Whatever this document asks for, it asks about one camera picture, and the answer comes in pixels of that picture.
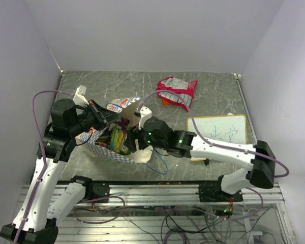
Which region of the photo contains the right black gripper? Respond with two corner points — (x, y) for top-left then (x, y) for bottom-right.
(124, 122), (167, 152)

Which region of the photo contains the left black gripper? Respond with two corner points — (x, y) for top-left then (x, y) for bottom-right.
(69, 99), (123, 136)

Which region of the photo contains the purple snack packet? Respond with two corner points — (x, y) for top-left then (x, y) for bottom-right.
(114, 118), (130, 130)

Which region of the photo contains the green yellow candy bag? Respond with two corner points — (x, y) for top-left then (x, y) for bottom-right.
(110, 125), (131, 156)

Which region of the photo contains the blue checkered paper bag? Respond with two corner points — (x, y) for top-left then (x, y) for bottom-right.
(76, 97), (162, 166)

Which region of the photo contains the orange snack packet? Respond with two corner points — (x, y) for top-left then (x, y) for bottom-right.
(162, 99), (170, 106)

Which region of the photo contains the red white snack bag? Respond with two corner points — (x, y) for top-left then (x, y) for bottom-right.
(156, 76), (198, 111)

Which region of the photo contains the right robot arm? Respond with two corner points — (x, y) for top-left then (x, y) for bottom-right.
(124, 116), (275, 202)

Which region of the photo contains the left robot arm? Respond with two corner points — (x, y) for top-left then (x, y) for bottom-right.
(0, 99), (121, 243)

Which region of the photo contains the small whiteboard with writing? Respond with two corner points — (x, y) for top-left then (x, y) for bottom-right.
(187, 114), (247, 166)

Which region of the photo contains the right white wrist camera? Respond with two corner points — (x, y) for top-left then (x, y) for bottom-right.
(134, 106), (152, 130)

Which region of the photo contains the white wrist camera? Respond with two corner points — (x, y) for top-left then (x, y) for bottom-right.
(73, 85), (89, 108)
(134, 106), (152, 130)

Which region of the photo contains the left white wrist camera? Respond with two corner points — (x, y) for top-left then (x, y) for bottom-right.
(73, 85), (89, 108)

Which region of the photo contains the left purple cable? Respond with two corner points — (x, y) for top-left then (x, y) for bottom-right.
(12, 90), (74, 243)

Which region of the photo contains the aluminium rail frame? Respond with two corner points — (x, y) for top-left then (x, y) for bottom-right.
(17, 73), (295, 244)

